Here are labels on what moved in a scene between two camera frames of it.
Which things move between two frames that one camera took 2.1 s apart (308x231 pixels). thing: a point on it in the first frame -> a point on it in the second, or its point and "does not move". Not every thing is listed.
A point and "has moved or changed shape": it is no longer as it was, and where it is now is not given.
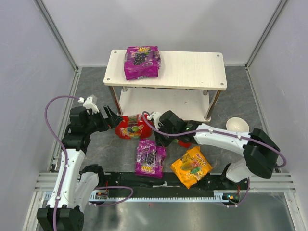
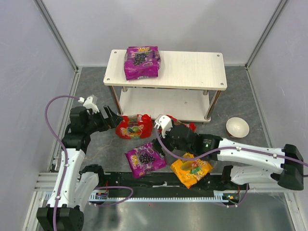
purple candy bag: [150, 159] has moved or changed shape
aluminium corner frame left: [45, 14] does not move
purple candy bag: [141, 61] does not move
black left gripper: [105, 118] does not move
